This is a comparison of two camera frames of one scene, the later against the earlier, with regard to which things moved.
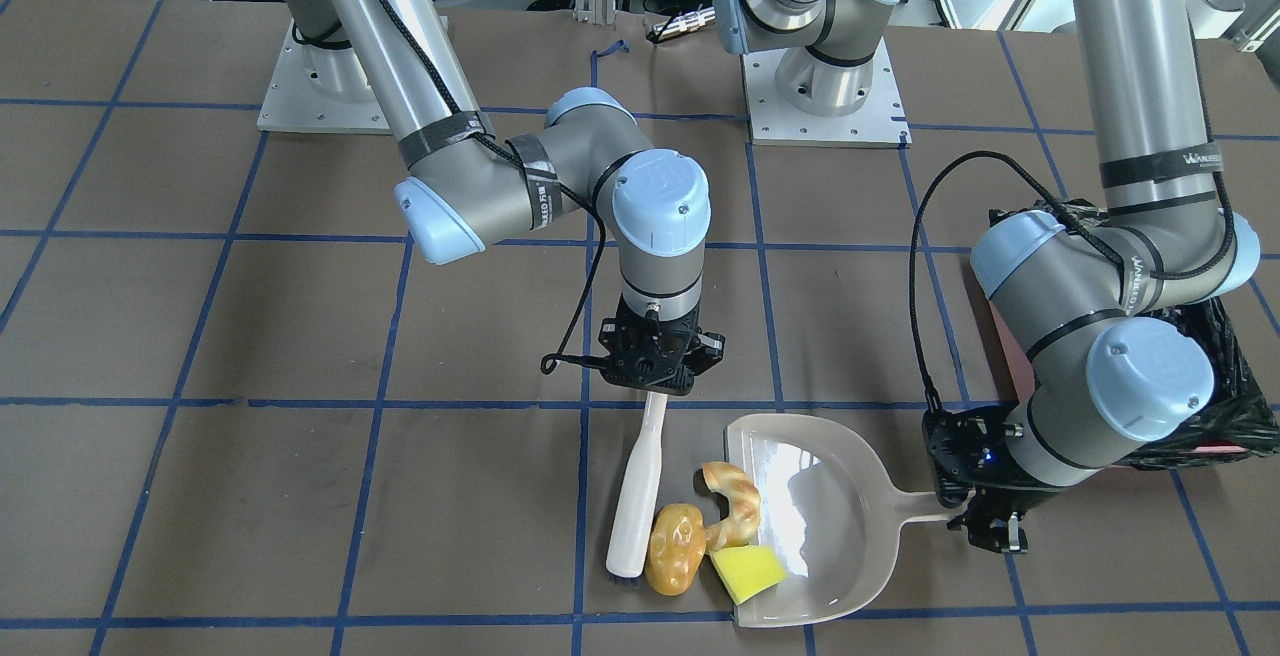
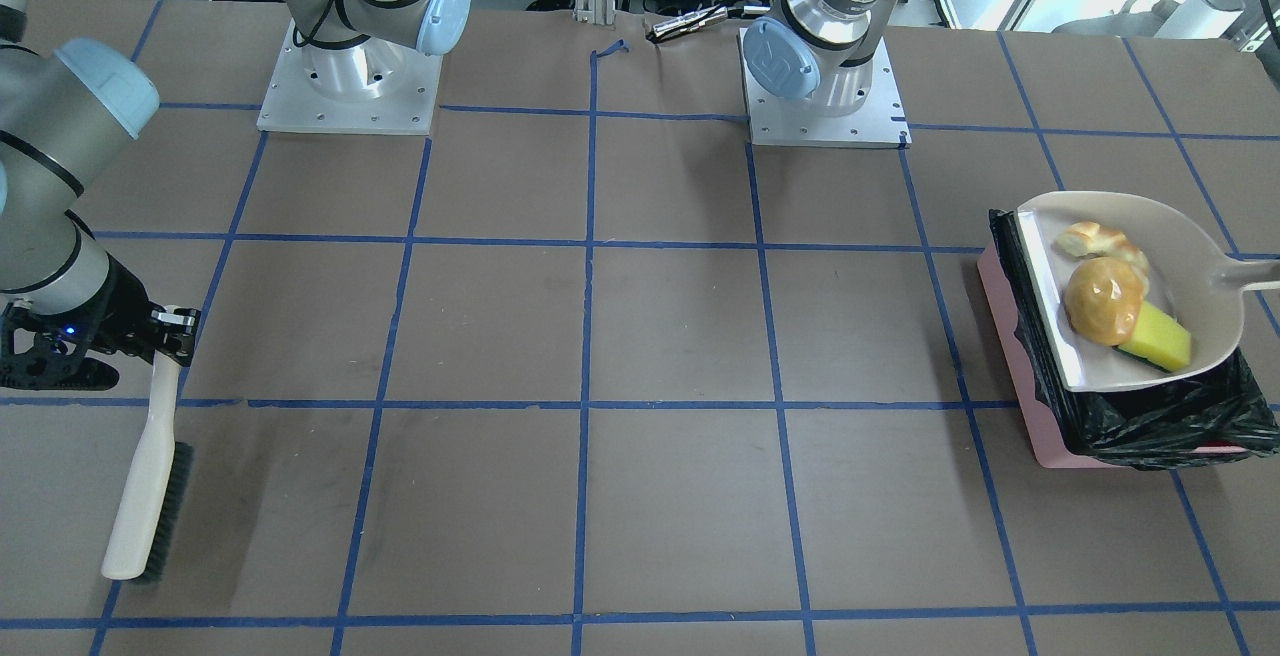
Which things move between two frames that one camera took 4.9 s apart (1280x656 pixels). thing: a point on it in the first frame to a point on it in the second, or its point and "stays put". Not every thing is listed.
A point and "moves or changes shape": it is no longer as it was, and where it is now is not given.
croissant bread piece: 743,499 moves or changes shape
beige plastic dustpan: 830,516 moves or changes shape
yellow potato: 675,548 moves or changes shape
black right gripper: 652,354 to 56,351
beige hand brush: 638,506 to 158,487
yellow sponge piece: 748,571 moves or changes shape
